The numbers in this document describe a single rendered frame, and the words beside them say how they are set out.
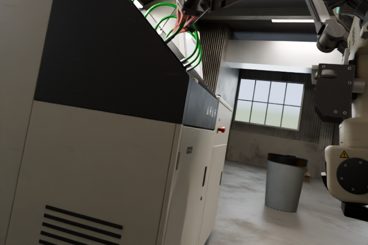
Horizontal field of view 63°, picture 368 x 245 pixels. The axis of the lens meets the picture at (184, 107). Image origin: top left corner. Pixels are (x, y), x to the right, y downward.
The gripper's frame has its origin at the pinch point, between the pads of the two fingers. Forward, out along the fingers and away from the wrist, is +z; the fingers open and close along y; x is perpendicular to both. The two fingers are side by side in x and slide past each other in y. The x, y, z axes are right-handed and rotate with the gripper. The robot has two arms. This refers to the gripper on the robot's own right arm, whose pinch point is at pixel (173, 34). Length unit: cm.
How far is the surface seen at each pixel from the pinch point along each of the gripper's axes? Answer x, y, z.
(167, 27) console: -29.4, 28.4, 8.2
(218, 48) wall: -545, 281, 64
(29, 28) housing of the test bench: 46, 15, 34
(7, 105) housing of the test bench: 47, -5, 57
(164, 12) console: -28.6, 36.9, 4.2
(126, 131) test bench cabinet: 34, -40, 24
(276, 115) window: -751, 108, 77
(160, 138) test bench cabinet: 30, -49, 16
